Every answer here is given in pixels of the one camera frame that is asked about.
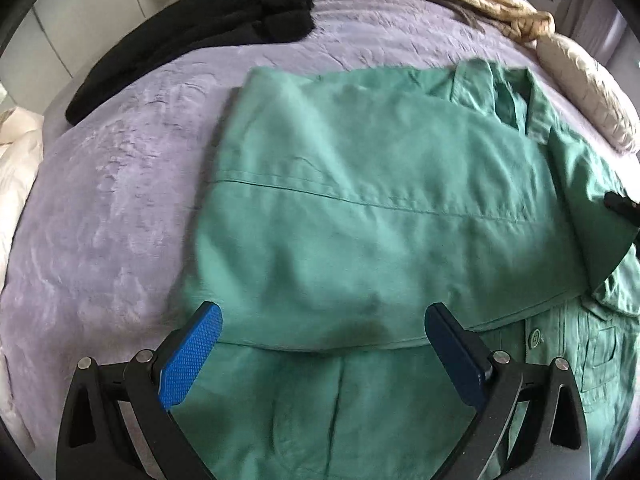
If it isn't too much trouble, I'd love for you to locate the green shirt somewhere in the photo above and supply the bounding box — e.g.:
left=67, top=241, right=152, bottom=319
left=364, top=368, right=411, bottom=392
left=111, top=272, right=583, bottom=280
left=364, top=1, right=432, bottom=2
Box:
left=172, top=57, right=640, bottom=480

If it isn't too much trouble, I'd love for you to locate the purple bed sheet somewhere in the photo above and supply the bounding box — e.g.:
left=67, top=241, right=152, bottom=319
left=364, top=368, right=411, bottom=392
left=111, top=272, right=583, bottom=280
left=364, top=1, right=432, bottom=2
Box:
left=2, top=0, right=623, bottom=461

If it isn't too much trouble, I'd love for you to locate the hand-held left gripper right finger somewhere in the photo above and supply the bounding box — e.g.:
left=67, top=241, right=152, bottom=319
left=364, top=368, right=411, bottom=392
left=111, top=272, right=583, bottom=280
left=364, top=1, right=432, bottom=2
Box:
left=424, top=302, right=593, bottom=480

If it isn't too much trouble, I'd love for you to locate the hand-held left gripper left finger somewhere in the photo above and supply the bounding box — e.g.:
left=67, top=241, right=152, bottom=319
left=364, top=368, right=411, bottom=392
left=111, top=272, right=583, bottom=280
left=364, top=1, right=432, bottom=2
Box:
left=56, top=301, right=223, bottom=480

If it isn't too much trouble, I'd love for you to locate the black garment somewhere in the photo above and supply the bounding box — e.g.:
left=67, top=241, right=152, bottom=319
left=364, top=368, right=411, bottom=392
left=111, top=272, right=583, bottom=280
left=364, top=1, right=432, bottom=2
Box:
left=65, top=0, right=328, bottom=126

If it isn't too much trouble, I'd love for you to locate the cream quilted jacket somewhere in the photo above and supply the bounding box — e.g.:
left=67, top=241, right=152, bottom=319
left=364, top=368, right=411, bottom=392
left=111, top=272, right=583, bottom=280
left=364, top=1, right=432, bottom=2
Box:
left=535, top=34, right=640, bottom=153

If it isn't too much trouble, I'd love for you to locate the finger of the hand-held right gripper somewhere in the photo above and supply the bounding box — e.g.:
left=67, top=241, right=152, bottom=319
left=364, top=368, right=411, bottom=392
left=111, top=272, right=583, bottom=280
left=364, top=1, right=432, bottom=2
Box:
left=603, top=191, right=640, bottom=222

